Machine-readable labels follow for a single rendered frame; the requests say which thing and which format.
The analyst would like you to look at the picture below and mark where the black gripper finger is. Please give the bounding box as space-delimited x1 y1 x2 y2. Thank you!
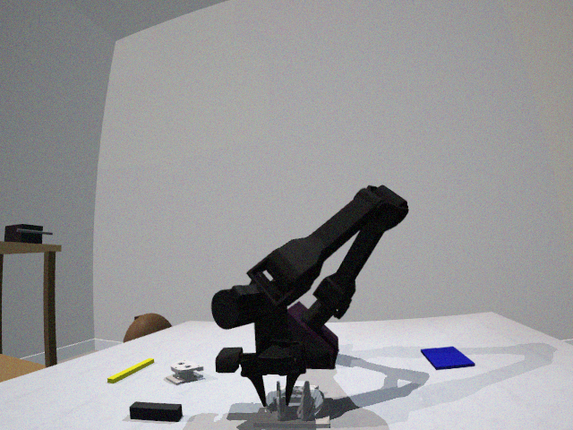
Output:
240 371 266 407
286 369 306 406

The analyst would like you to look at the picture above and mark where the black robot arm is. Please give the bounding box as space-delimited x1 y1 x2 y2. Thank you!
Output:
211 185 409 376

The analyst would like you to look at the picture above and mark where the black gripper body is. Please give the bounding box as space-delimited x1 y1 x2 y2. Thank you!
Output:
215 317 331 374

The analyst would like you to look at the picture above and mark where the yellow long bar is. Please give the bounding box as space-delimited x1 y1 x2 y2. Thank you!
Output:
107 358 154 384

